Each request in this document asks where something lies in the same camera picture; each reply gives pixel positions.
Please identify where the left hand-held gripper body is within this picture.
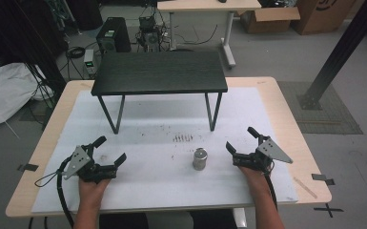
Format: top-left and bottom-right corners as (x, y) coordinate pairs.
(62, 143), (118, 184)

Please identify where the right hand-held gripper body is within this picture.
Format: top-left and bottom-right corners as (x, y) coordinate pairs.
(232, 135), (294, 175)

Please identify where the small metal weight cylinder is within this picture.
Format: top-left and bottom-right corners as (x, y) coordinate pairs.
(192, 147), (209, 172)

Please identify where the person's right hand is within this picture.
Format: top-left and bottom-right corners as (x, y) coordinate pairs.
(238, 165), (271, 198)

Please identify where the person's left hand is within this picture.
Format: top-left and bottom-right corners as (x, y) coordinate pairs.
(77, 177), (112, 212)

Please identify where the white mat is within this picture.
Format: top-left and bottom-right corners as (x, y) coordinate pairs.
(31, 86), (299, 214)

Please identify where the light wooden table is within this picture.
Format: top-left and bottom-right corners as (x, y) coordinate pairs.
(5, 75), (333, 219)

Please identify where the dark floor mat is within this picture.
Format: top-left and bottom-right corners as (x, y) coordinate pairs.
(277, 80), (364, 135)

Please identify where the white power supply unit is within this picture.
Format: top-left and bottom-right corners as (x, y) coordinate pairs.
(83, 49), (98, 77)

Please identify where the black shelf riser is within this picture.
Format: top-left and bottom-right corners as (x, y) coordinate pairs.
(91, 51), (229, 135)

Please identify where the white cloth bundle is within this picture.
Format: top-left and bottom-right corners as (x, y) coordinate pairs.
(0, 52), (53, 129)

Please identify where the black computer tower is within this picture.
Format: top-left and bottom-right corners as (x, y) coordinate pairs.
(95, 16), (132, 54)

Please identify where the open cardboard box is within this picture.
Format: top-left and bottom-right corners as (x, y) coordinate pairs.
(236, 7), (301, 35)

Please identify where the white-legged wooden desk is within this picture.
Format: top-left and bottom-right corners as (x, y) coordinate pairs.
(156, 0), (263, 70)

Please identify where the large cardboard box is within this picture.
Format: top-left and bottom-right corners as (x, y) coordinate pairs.
(291, 0), (357, 36)

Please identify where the black curtain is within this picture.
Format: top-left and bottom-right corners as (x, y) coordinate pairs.
(0, 0), (69, 96)

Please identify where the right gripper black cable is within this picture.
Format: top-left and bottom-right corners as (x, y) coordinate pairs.
(263, 161), (278, 212)

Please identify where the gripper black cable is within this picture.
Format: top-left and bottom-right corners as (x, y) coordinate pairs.
(263, 161), (278, 212)
(33, 156), (76, 229)

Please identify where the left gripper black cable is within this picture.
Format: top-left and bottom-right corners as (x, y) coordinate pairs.
(33, 156), (76, 229)

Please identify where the black metal stand post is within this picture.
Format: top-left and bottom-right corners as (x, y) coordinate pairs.
(296, 0), (367, 111)

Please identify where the electronics device with cables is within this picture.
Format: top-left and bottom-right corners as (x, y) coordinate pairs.
(135, 14), (170, 53)

